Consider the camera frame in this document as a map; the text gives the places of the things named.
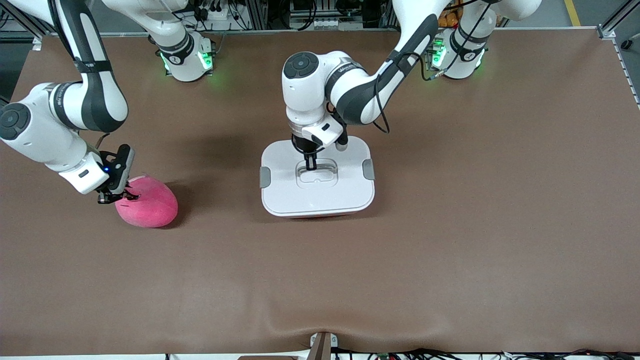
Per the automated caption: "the pink plush toy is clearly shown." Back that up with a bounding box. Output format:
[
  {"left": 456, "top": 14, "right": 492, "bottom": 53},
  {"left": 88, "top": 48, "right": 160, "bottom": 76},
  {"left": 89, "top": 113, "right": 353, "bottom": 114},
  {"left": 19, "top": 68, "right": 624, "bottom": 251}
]
[{"left": 115, "top": 175, "right": 179, "bottom": 229}]

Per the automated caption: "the white plastic box lid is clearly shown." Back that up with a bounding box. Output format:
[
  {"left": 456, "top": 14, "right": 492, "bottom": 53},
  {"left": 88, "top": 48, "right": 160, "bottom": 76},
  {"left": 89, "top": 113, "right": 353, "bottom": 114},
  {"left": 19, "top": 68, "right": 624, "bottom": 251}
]
[{"left": 260, "top": 136, "right": 376, "bottom": 218}]

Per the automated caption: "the black cable bundle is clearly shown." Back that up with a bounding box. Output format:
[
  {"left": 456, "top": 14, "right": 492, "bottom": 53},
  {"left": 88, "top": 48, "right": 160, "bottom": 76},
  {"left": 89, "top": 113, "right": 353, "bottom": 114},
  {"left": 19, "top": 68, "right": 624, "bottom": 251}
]
[{"left": 335, "top": 348, "right": 640, "bottom": 360}]

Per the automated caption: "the aluminium frame strut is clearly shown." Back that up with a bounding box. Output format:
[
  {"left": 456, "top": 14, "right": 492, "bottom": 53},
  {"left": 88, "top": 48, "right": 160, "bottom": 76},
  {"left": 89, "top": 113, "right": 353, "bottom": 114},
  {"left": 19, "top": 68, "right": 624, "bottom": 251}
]
[{"left": 597, "top": 0, "right": 640, "bottom": 40}]

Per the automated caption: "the white power strip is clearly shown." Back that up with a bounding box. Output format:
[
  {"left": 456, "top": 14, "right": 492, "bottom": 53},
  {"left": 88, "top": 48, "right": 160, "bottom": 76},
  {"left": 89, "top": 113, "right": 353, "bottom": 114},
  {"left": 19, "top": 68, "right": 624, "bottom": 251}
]
[{"left": 197, "top": 4, "right": 240, "bottom": 25}]

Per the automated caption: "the small white socket bar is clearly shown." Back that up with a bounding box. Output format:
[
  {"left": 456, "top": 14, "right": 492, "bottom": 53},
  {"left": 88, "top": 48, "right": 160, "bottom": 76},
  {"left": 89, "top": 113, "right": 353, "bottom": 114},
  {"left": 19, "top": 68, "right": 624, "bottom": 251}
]
[{"left": 314, "top": 17, "right": 351, "bottom": 30}]

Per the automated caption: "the brown table cover mat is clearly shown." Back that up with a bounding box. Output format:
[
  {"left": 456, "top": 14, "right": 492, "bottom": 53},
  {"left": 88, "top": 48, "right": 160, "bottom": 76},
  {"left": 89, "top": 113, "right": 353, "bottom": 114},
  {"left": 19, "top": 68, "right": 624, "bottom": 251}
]
[{"left": 0, "top": 27, "right": 640, "bottom": 357}]

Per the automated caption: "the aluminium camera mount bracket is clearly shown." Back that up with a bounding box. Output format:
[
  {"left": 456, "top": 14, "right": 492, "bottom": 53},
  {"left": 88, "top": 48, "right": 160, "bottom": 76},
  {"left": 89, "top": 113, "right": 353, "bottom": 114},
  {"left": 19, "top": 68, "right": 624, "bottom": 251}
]
[{"left": 308, "top": 331, "right": 339, "bottom": 360}]

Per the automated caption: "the aluminium frame post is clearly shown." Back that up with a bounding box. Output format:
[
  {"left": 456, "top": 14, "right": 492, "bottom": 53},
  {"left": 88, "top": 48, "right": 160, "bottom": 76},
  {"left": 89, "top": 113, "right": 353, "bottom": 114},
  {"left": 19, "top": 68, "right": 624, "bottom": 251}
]
[
  {"left": 244, "top": 0, "right": 268, "bottom": 31},
  {"left": 382, "top": 0, "right": 398, "bottom": 30}
]

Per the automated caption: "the grey translucent lid handle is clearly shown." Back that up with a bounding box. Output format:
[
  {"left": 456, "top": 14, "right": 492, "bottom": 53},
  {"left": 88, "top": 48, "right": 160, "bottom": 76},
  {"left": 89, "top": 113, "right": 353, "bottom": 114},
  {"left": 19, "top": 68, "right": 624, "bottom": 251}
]
[{"left": 298, "top": 161, "right": 337, "bottom": 177}]

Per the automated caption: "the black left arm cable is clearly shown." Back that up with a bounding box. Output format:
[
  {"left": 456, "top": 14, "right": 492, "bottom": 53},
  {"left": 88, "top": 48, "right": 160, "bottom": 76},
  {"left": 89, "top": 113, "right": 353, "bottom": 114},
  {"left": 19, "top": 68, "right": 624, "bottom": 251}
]
[{"left": 374, "top": 50, "right": 451, "bottom": 135}]

